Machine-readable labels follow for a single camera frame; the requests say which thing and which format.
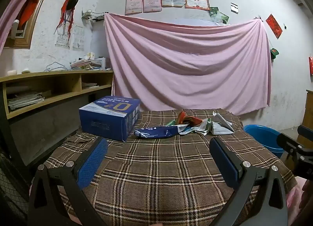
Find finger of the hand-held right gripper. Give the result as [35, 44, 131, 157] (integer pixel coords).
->
[297, 125, 313, 141]
[277, 133, 306, 155]

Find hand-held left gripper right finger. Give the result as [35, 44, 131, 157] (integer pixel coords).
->
[209, 137, 289, 226]

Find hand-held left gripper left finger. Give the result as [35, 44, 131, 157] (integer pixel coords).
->
[28, 136, 109, 226]

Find blue plastic basin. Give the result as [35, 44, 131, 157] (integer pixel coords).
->
[243, 125, 285, 159]

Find grey paper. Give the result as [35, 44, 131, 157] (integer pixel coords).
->
[211, 112, 235, 135]

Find green and white wrapper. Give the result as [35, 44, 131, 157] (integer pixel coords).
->
[196, 118, 212, 135]

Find red snack packet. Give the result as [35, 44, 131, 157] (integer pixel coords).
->
[176, 110, 203, 127]

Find blue plastic wrapper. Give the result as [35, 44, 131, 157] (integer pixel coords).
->
[134, 126, 180, 139]

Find person's right hand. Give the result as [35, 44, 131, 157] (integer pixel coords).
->
[301, 181, 313, 217]

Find blue cardboard box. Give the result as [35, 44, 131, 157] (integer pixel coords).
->
[79, 96, 141, 142]

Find brown plaid blanket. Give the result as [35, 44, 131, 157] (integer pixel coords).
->
[43, 109, 297, 226]

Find small pile of papers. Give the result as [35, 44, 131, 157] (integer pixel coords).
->
[81, 82, 99, 90]

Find wooden shelf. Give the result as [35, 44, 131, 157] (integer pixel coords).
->
[0, 70, 114, 120]

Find stack of books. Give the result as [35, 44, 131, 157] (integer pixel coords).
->
[70, 52, 110, 71]

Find pink hanging sheet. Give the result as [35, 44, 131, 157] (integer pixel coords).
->
[104, 13, 272, 116]

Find red paper decoration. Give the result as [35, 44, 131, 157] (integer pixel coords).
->
[266, 14, 283, 39]

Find red hanging scarves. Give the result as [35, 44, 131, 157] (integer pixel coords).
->
[54, 0, 80, 43]

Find orange cloth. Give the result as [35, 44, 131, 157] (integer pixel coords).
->
[18, 0, 49, 30]

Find pink curtain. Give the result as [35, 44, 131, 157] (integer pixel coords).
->
[0, 0, 53, 53]

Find blue cable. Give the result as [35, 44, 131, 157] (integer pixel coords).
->
[44, 62, 71, 72]

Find white wall chart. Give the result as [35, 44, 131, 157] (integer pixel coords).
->
[72, 26, 85, 51]
[55, 27, 71, 48]

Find wooden window frame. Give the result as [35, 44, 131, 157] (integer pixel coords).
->
[4, 0, 60, 50]

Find wire wall rack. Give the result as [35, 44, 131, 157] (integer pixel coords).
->
[81, 10, 105, 22]

